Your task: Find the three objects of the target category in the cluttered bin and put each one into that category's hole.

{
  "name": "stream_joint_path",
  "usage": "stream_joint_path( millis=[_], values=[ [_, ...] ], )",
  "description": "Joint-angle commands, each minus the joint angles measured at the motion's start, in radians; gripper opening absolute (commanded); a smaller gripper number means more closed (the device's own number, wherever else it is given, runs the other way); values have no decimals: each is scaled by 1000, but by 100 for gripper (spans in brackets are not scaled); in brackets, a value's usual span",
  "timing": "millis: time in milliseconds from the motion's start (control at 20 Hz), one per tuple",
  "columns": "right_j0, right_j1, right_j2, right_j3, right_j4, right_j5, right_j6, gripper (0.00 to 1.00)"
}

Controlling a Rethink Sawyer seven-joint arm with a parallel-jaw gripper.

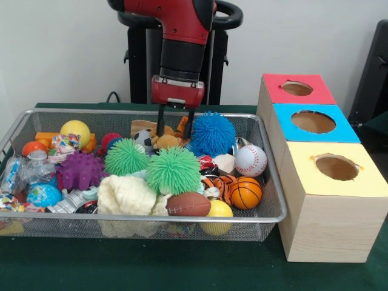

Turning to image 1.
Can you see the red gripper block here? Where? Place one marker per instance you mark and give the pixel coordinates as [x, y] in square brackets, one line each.
[179, 94]

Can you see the small plush monkey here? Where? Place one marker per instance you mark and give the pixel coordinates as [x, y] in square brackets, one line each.
[168, 141]

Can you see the green spiky rubber ball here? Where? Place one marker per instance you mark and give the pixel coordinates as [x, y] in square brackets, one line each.
[172, 169]
[127, 157]

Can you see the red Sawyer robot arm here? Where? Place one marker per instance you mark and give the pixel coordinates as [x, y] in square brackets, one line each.
[185, 51]

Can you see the silver mesh bin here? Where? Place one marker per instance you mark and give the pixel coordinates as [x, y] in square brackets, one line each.
[242, 227]

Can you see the wooden three-hole box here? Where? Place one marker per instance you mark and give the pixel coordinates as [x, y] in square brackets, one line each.
[327, 224]

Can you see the black and white soccer ball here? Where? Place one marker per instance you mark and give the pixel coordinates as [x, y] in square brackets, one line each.
[142, 138]

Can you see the blue spiky rubber ball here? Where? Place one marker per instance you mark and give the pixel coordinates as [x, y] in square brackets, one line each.
[212, 133]

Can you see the brown football toy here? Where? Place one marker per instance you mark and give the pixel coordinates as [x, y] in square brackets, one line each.
[188, 204]

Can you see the white baseball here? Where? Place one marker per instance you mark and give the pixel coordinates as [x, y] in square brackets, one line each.
[250, 160]

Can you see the cream knitted cloth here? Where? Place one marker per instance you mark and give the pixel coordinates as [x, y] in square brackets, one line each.
[124, 195]

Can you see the yellow smooth ball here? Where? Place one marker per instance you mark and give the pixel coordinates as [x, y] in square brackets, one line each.
[219, 210]

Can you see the orange basketball toy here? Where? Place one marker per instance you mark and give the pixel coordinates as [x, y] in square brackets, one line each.
[245, 192]

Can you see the purple knobbly ball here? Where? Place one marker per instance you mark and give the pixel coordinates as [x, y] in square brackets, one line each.
[80, 171]

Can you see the dark green tablecloth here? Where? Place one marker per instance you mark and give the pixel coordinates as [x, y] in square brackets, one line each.
[151, 266]

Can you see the black upright panel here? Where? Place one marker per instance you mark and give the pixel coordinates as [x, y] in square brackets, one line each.
[373, 69]

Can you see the green cloth side table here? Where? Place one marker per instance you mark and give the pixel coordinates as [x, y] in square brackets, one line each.
[380, 119]

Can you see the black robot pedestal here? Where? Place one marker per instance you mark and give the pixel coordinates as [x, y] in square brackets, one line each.
[139, 60]

